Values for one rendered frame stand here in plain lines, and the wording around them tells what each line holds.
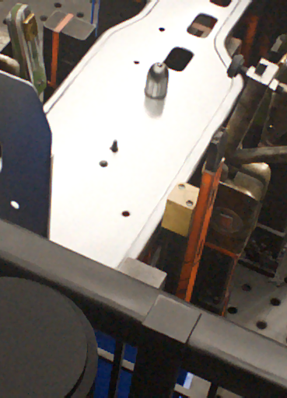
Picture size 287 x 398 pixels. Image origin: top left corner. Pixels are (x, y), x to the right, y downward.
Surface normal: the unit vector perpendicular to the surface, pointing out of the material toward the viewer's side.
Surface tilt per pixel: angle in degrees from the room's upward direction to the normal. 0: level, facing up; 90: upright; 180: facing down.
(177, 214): 90
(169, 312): 0
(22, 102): 90
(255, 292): 0
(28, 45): 78
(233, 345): 0
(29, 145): 90
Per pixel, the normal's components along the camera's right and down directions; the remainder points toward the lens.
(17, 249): 0.11, -0.64
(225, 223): -0.43, 0.66
